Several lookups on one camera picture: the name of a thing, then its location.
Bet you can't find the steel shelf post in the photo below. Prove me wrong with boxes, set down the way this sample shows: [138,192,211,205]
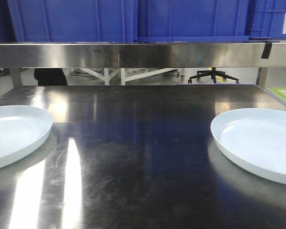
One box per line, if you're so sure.
[10,68,23,88]
[255,67,269,89]

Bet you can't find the left steel shelf post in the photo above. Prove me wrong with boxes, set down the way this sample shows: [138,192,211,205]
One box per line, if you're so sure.
[10,68,23,88]

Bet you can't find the black office chair base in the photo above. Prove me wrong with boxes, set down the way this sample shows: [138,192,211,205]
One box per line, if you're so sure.
[188,67,239,84]

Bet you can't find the black tape strip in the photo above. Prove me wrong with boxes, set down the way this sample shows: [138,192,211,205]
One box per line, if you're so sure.
[261,42,273,59]

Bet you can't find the white table frame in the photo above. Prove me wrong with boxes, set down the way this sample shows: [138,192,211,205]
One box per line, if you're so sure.
[70,68,185,85]

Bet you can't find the right steel shelf post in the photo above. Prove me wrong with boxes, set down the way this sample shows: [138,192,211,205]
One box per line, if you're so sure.
[255,67,269,89]

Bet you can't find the left blue plastic crate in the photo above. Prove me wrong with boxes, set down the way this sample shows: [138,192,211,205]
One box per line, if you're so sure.
[8,0,138,43]

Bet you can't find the stainless steel shelf rail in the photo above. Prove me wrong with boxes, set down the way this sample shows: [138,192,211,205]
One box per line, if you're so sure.
[0,41,286,68]

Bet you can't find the light blue plate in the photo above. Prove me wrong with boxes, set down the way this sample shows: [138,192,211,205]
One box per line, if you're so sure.
[210,108,286,184]
[0,105,53,168]

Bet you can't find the person in dark trousers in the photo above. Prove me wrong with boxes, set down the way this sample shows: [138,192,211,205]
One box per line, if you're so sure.
[34,68,68,86]

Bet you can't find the blue plastic crate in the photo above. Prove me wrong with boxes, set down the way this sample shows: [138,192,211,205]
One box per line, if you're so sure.
[137,0,249,42]
[245,0,286,40]
[8,0,138,43]

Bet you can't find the middle blue plastic crate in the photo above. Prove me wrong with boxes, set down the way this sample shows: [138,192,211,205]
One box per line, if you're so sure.
[137,0,249,42]

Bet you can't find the right blue plastic crate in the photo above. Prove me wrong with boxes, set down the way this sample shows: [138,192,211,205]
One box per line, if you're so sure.
[245,0,286,40]

